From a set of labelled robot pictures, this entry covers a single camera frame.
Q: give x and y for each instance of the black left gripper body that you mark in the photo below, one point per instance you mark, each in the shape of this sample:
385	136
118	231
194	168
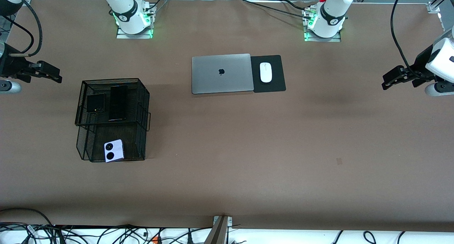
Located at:
420	62

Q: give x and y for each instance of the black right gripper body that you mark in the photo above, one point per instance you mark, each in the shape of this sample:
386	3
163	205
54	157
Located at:
10	65

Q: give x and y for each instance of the black flip phone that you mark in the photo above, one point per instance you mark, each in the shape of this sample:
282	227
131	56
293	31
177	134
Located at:
95	103

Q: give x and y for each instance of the black slab smartphone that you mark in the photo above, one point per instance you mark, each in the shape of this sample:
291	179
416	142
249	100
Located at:
118	104

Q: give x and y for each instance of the lilac flip phone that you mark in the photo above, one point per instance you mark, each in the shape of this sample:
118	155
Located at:
118	150

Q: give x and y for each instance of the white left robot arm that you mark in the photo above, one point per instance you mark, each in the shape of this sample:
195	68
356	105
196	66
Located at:
331	13

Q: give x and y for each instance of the black two-tier mesh tray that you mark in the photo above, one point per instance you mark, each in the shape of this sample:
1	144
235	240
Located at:
134	144

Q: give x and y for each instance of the black mouse pad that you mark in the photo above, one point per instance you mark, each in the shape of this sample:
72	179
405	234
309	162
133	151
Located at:
278	84

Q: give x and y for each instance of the white computer mouse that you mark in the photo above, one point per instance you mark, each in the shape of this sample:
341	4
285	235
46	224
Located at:
266	73

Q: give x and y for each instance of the silver closed laptop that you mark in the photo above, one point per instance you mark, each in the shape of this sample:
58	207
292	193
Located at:
212	77

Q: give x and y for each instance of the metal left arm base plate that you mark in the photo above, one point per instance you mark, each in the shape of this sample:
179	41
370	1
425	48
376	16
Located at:
322	39

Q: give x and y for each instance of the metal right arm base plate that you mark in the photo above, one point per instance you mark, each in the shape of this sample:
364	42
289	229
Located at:
134	35

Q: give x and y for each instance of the grey metal camera mount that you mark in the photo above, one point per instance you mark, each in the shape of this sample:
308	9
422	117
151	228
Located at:
218	231

